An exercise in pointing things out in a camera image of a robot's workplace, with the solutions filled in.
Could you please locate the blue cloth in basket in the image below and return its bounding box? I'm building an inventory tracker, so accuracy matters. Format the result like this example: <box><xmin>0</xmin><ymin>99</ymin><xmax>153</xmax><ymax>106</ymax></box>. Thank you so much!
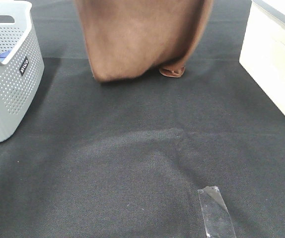
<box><xmin>0</xmin><ymin>50</ymin><xmax>11</xmax><ymax>60</ymax></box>

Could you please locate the white plastic storage bin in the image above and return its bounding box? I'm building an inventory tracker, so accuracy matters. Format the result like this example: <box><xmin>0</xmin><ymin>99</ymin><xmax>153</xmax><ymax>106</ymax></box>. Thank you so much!
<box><xmin>239</xmin><ymin>0</ymin><xmax>285</xmax><ymax>116</ymax></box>

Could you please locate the black table cloth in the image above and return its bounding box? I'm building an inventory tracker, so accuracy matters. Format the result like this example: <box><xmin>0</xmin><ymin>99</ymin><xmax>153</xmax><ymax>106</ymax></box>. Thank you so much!
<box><xmin>0</xmin><ymin>0</ymin><xmax>285</xmax><ymax>238</ymax></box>

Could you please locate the clear tape strip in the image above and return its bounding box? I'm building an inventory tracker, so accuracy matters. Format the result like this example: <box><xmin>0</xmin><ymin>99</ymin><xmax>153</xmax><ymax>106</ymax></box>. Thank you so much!
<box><xmin>197</xmin><ymin>186</ymin><xmax>236</xmax><ymax>238</ymax></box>

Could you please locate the brown towel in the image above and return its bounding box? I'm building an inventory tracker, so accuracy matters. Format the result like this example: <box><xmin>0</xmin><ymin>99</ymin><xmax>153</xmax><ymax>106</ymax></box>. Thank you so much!
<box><xmin>75</xmin><ymin>0</ymin><xmax>214</xmax><ymax>82</ymax></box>

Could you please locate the grey perforated laundry basket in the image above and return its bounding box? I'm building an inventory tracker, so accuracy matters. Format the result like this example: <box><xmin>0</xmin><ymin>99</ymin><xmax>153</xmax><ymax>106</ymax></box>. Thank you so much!
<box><xmin>0</xmin><ymin>0</ymin><xmax>44</xmax><ymax>142</ymax></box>

